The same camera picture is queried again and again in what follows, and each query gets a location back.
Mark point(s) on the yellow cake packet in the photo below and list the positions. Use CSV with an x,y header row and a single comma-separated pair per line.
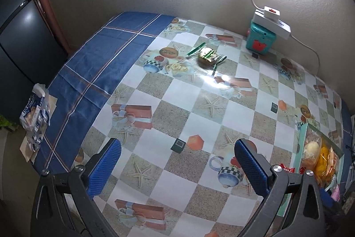
x,y
323,162

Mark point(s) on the green-wrapped round pastry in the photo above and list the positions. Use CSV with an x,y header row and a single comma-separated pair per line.
x,y
206,58

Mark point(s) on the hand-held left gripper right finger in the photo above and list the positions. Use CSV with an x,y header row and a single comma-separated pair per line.
x,y
251,167

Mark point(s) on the green plant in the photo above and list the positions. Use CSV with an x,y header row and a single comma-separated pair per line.
x,y
7,123

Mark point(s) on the reddish brown wooden post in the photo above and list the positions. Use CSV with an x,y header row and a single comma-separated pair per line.
x,y
52,23

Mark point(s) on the mint green cardboard box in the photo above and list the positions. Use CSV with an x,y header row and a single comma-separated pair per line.
x,y
302,148

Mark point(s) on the white power strip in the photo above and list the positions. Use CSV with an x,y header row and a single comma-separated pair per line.
x,y
274,24

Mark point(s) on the clear-wrapped white bun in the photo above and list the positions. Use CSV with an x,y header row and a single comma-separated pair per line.
x,y
310,148

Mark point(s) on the small black square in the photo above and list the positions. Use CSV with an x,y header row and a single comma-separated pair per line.
x,y
255,55

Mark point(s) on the teal cube box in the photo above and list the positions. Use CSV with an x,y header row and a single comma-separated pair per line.
x,y
260,40

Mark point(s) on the large red snack packet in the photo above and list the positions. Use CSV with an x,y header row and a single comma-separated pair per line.
x,y
287,169

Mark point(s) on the crumpled blue white bag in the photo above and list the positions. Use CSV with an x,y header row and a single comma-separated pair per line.
x,y
33,114

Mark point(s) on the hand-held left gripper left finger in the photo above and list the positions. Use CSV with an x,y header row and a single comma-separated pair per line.
x,y
105,167

